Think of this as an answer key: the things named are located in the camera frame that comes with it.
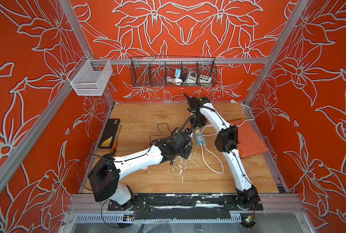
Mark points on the white round socket adapter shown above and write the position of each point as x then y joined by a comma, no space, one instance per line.
191,77

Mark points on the blue charger in basket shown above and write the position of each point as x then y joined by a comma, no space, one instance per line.
177,74

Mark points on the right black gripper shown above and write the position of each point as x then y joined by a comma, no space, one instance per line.
194,124

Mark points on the black wire wall basket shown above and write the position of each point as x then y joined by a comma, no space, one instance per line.
159,71

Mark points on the clear acrylic wall box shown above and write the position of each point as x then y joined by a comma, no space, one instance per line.
86,81

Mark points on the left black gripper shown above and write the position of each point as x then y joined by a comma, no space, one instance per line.
189,149

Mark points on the orange plastic tool case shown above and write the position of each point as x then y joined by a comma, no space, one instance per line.
249,142

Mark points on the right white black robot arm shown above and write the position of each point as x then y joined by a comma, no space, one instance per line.
226,142

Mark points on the black box yellow label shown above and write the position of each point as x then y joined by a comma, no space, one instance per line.
110,133

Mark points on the white cube socket adapter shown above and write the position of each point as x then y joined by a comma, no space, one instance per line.
205,80

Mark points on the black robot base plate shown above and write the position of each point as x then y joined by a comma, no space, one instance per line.
143,201

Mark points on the orange handled screwdriver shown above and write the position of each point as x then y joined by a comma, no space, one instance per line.
114,147

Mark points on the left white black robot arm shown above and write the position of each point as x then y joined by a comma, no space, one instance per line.
106,175

